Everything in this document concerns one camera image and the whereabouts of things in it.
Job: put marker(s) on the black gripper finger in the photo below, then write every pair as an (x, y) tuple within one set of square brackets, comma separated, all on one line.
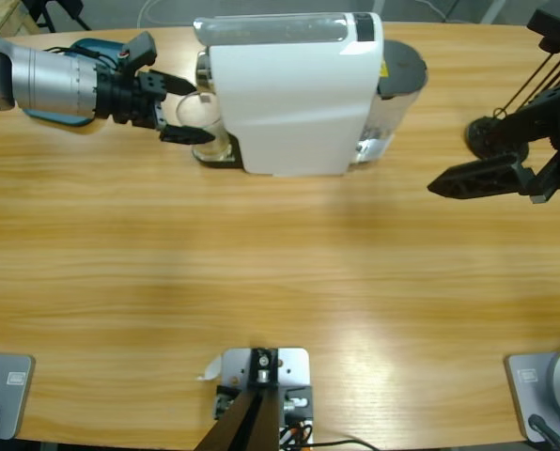
[(188, 135), (477, 181), (176, 83), (529, 122)]

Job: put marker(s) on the clear glass cup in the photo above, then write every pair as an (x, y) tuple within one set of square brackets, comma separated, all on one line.
[(214, 113)]

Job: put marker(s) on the white capsule coffee machine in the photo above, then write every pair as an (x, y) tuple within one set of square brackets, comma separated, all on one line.
[(289, 103)]

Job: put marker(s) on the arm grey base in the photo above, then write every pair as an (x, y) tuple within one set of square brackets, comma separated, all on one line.
[(538, 390), (7, 394)]

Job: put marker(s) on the black capsule holder with rods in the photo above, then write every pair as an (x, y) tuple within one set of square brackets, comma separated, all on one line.
[(479, 136)]

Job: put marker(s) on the teal plastic tray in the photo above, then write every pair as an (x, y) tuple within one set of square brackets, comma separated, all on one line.
[(50, 117)]

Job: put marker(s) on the grey metal leg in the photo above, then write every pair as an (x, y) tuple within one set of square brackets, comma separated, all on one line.
[(493, 11)]

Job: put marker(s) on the black chair legs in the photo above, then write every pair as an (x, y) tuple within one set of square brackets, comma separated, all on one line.
[(45, 11)]

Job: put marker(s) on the white paper tag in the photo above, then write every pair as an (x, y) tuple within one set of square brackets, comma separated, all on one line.
[(210, 368)]

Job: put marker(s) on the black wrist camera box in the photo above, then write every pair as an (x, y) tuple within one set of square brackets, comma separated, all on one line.
[(557, 23), (139, 49)]

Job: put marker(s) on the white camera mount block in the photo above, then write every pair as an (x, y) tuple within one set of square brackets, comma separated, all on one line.
[(291, 366)]

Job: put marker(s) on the black camera post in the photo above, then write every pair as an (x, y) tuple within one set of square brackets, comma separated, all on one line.
[(242, 427)]

